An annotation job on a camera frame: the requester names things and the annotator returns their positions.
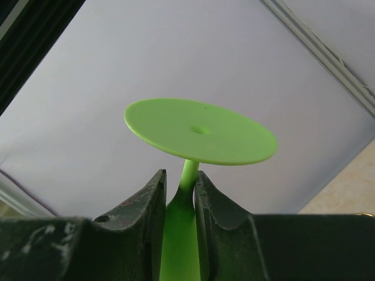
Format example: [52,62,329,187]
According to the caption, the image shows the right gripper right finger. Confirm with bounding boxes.
[195,172,374,280]

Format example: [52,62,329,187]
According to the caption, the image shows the gold wine glass rack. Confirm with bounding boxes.
[355,213,374,217]

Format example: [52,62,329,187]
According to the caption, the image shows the green plastic wine glass back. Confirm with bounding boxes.
[124,98,278,280]

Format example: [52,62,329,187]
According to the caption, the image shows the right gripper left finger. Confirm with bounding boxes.
[1,169,166,280]

